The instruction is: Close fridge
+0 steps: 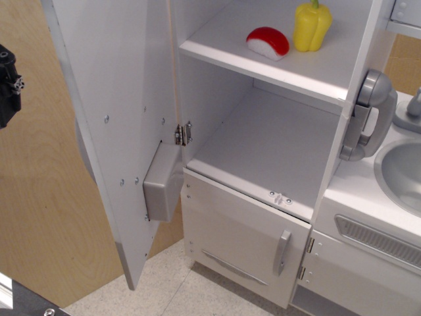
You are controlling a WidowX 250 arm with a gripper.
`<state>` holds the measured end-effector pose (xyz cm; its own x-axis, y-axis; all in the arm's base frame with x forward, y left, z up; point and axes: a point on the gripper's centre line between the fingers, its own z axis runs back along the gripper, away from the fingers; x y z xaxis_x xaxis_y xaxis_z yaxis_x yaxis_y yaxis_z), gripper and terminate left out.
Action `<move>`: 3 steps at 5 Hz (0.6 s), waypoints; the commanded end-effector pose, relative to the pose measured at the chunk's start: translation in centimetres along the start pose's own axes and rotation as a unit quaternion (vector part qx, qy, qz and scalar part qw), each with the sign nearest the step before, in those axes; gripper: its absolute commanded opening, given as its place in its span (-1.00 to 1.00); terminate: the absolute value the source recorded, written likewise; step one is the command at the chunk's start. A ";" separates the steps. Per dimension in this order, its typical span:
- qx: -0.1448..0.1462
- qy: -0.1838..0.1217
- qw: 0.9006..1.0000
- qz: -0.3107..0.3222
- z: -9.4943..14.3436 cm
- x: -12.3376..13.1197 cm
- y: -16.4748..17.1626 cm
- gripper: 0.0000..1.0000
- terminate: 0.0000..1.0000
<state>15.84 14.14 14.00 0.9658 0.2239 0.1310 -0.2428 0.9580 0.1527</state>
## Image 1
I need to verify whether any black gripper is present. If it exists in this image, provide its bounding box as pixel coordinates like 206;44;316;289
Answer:
1;45;24;129

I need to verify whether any white fridge door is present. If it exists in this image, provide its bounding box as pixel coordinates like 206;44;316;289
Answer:
42;1;178;290

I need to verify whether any white toy fridge cabinet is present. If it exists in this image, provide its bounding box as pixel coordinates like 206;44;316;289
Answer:
170;1;392;231

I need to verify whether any silver door hinge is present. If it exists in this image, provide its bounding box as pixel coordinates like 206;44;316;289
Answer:
174;121;193;146

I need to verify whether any grey ice dispenser panel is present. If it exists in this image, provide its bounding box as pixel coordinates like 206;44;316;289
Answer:
143;142;184;223

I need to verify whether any red white toy sushi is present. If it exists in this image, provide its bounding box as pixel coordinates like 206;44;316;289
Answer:
246;26;290;61

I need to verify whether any white lower freezer door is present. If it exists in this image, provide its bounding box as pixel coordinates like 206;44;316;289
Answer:
181;170;310;307

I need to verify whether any yellow toy bell pepper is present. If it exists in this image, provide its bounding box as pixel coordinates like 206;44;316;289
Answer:
293;1;333;52

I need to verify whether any grey toy telephone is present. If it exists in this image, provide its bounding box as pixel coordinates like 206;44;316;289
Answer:
339;69;398;161

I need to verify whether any grey toy sink basin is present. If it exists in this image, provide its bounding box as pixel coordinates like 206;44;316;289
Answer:
374;139;420;217

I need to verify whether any grey toy faucet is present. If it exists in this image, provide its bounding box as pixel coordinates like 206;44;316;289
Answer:
393;88;421;134

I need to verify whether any white upper kitchen shelf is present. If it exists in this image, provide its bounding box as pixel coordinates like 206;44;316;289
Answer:
386;0;420;38

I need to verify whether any white under-sink cabinet door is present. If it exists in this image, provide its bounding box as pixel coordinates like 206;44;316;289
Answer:
292;230;420;315

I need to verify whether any grey vent grille panel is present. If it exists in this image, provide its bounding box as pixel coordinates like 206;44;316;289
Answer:
334;215;420;269

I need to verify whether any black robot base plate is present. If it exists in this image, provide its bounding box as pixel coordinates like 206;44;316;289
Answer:
1;273;68;316

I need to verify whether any grey lower door handle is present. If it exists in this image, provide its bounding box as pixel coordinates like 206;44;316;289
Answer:
273;230;291;277

